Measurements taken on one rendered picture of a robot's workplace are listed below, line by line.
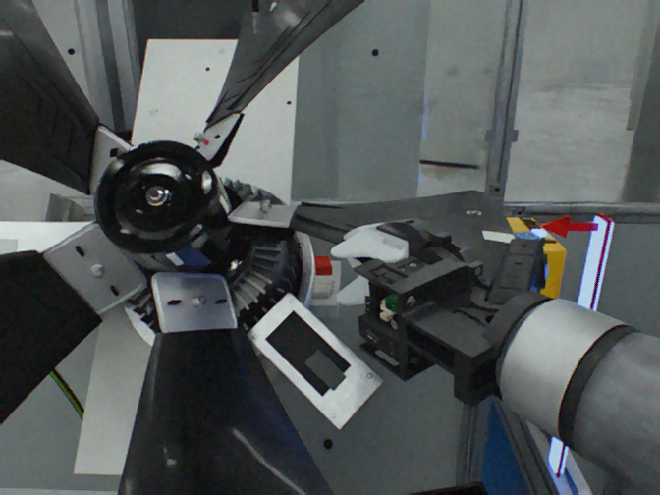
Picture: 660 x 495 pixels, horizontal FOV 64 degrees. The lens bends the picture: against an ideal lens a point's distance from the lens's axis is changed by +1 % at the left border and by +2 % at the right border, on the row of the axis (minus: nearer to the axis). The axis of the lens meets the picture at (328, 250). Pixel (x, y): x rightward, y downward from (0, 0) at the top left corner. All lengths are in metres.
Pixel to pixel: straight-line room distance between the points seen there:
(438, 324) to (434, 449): 1.34
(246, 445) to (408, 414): 1.09
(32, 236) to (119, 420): 0.27
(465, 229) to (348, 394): 0.22
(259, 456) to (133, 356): 0.32
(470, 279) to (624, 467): 0.15
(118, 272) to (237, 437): 0.21
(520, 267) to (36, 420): 1.63
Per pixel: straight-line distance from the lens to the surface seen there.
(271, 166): 0.83
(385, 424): 1.60
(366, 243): 0.44
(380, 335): 0.38
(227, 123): 0.60
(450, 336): 0.33
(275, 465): 0.54
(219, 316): 0.56
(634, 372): 0.30
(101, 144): 0.63
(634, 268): 1.51
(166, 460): 0.50
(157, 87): 0.96
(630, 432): 0.29
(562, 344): 0.31
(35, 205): 0.83
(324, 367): 0.60
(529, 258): 0.42
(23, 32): 0.72
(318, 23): 0.63
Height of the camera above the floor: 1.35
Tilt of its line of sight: 21 degrees down
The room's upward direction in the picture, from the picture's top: straight up
